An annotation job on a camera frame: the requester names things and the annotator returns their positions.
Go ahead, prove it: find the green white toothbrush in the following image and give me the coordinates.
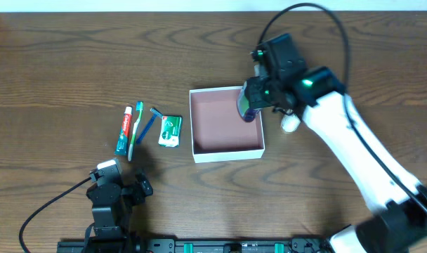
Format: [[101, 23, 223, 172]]
[[128, 101, 143, 162]]

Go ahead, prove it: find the clear pump soap bottle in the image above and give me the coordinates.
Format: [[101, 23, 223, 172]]
[[237, 82, 261, 122]]

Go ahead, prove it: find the blue disposable razor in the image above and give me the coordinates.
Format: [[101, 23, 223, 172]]
[[136, 108, 163, 145]]

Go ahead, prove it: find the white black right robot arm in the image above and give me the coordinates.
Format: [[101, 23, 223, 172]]
[[237, 65, 427, 252]]

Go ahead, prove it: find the white cardboard box pink interior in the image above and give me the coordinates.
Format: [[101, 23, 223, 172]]
[[189, 86, 265, 163]]

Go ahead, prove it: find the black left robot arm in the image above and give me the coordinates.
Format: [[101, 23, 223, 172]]
[[86, 168, 153, 240]]

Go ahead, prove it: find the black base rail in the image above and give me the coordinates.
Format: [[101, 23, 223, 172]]
[[56, 238, 333, 253]]

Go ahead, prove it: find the green white soap packet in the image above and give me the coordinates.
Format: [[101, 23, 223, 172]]
[[158, 115, 183, 148]]

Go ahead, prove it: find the red green toothpaste tube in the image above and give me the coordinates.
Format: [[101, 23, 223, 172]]
[[114, 106, 133, 156]]

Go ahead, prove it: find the white patterned lotion tube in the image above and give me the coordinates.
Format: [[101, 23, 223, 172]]
[[280, 110, 301, 134]]

